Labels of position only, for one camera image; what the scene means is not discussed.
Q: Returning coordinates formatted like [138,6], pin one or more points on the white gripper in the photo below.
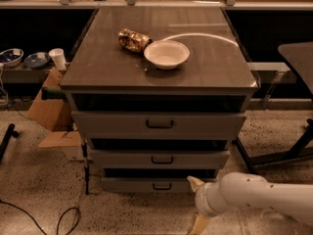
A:
[201,198]

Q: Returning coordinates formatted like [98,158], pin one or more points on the grey drawer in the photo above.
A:
[146,185]
[166,126]
[160,159]

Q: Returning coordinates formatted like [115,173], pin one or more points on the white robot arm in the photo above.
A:
[279,202]

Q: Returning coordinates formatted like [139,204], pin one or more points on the black clamp rod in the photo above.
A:
[86,164]

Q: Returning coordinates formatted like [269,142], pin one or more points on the brown cardboard box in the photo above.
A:
[54,115]

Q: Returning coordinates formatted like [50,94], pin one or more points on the patterned glass jar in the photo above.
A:
[133,41]

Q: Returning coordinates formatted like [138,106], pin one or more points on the dark side table top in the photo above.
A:
[299,56]

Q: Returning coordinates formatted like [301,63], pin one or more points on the black stand leg left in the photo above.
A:
[10,132]

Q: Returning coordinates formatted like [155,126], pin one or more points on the white paper cup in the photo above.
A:
[58,57]

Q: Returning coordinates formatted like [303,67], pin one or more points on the dark blue bowl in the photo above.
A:
[37,61]

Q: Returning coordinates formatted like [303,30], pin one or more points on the blue and white bowl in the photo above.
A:
[11,57]

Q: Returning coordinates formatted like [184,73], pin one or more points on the green handled tool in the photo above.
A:
[52,93]

